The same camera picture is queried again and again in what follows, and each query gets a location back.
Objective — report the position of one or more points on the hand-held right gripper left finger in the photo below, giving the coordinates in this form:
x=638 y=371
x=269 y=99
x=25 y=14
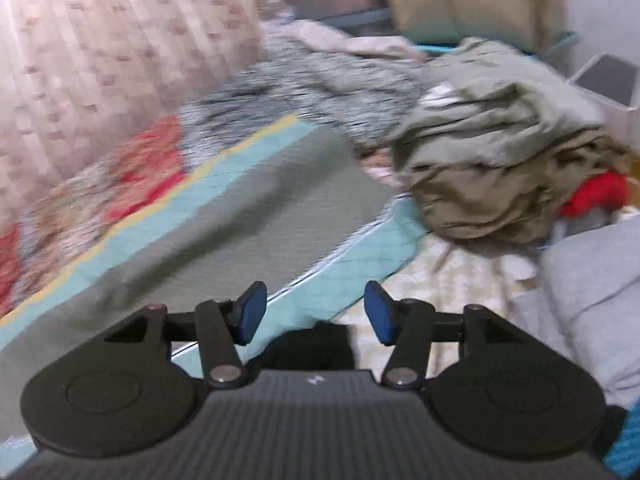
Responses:
x=250 y=311

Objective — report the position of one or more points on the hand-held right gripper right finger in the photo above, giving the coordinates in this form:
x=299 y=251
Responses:
x=378 y=313

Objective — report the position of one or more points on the black pants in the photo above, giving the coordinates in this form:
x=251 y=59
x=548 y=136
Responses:
x=311 y=346

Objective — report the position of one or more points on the cream zigzag blanket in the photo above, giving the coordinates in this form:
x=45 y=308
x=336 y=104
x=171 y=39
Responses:
x=440 y=290

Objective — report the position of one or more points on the teal and grey quilt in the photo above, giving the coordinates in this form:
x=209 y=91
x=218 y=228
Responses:
x=240 y=220

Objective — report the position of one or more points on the red floral blanket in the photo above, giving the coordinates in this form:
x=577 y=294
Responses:
x=100 y=185

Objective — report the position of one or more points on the olive green garment pile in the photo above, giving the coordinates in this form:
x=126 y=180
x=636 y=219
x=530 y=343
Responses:
x=500 y=145

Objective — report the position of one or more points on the light grey garment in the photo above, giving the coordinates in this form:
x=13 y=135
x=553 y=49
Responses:
x=590 y=305

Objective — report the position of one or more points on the grey speckled cloth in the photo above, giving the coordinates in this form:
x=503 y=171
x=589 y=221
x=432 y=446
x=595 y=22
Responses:
x=320 y=85

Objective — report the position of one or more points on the red cloth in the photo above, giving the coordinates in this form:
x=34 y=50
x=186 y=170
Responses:
x=597 y=191

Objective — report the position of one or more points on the pale pink cloth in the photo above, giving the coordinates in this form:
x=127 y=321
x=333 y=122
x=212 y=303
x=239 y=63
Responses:
x=350 y=40

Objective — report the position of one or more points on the blue patterned mat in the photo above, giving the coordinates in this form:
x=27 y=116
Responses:
x=624 y=445

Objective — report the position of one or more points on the pink patterned curtain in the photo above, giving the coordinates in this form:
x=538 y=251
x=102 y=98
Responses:
x=115 y=55

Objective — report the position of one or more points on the white plastic bin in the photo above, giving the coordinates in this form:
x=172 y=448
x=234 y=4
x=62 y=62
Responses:
x=607 y=85

